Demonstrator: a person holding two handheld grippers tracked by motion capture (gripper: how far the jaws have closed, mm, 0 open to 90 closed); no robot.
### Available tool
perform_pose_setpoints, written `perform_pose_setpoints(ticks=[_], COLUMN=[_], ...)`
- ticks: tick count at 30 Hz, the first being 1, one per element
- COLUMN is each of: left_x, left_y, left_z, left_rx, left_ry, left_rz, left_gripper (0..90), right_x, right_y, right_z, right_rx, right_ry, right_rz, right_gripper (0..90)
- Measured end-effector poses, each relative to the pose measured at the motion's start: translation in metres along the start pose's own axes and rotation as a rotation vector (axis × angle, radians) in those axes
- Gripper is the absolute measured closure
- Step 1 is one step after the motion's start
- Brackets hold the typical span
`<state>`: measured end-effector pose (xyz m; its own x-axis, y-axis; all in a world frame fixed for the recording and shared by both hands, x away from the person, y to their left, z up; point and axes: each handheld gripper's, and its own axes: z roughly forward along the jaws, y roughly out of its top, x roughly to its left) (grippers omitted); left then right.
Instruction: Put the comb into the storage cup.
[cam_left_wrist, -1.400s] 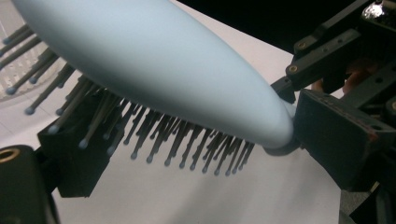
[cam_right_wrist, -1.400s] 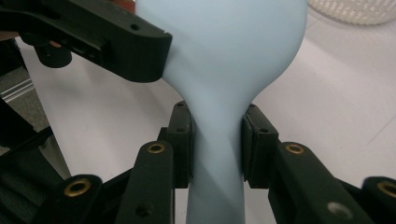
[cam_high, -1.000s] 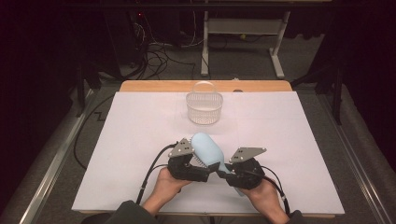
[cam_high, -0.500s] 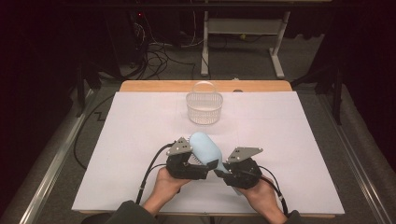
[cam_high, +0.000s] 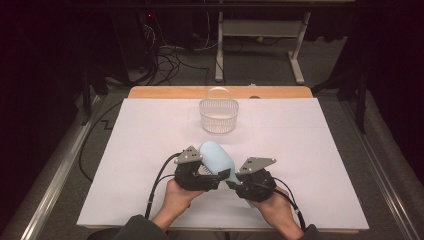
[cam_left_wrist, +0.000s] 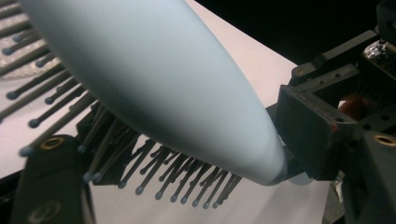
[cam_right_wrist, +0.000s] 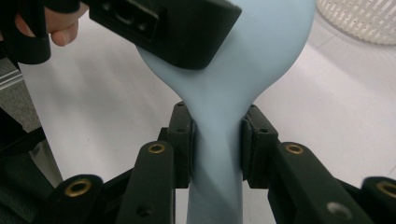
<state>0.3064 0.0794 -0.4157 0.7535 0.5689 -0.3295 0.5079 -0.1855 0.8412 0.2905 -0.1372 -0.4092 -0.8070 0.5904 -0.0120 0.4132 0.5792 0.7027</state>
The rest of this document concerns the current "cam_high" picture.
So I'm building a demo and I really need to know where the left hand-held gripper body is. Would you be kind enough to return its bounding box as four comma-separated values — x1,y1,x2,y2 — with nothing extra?
173,145,222,192

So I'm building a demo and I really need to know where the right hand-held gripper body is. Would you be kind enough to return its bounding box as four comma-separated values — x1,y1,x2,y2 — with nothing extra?
234,156,278,203

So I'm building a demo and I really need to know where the light blue hairbrush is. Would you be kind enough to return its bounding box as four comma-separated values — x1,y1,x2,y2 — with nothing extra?
198,140,256,210

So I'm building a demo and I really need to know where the white plastic mesh basket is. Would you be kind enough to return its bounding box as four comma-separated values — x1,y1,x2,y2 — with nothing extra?
198,86,240,135

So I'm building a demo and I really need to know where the person's left hand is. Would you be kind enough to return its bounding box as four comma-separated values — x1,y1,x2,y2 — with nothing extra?
161,179,205,222

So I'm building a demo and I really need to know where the person's right hand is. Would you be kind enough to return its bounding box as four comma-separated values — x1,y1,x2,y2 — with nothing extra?
257,185,297,232

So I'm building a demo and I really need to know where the white table cover sheet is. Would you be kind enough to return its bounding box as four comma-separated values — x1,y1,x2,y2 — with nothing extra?
76,97,370,231

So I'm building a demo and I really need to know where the black stand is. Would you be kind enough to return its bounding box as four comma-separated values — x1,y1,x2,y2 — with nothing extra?
79,64,110,126
311,66,370,135

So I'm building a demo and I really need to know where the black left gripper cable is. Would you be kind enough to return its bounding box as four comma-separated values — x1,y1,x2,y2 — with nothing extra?
144,152,183,220

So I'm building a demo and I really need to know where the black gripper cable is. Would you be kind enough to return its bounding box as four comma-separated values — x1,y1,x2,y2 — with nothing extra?
144,152,183,220
272,177,308,232

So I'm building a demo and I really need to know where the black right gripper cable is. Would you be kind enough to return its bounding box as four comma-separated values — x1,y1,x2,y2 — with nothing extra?
272,177,308,232

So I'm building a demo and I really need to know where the long black floor cable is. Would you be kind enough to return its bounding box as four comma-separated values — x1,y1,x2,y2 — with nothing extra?
78,101,124,183

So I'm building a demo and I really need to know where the tangle of floor cables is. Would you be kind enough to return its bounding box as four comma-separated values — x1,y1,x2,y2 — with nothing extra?
139,13,221,86

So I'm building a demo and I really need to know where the metal floor rail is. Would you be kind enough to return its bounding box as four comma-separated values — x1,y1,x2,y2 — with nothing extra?
19,95,102,240
339,99,422,240

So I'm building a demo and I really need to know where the white metal desk frame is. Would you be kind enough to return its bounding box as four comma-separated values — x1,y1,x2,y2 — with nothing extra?
214,11,313,85

